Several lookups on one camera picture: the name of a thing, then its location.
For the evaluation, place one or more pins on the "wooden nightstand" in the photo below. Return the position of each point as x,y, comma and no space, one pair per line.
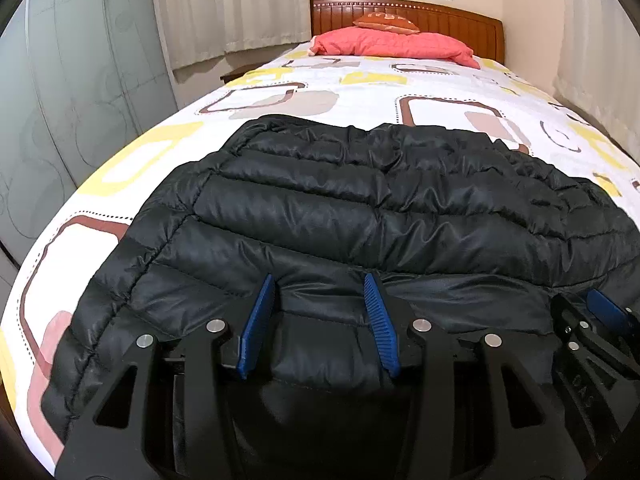
235,74

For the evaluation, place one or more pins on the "orange cushion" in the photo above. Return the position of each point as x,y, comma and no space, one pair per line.
385,22

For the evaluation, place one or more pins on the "cream window curtain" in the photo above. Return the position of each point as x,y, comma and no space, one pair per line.
230,10

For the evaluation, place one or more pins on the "frosted glass wardrobe doors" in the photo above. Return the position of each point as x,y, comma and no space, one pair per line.
65,100

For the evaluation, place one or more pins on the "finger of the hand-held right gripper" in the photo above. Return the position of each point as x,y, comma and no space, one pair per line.
607,307
575,332

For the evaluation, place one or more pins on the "pink quilt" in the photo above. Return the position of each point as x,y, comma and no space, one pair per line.
395,45

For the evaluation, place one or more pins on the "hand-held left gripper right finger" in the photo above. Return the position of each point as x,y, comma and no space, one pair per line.
381,330

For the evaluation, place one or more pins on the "bed with patterned sheet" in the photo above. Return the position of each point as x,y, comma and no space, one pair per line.
375,95

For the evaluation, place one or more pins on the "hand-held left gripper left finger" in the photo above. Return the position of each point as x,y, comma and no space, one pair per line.
257,325

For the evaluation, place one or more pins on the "black puffer jacket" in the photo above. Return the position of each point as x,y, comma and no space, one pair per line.
325,230

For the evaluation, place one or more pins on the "wooden bed headboard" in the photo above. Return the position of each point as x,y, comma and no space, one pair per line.
465,27

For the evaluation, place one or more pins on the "white sheer curtain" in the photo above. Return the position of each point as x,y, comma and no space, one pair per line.
600,45

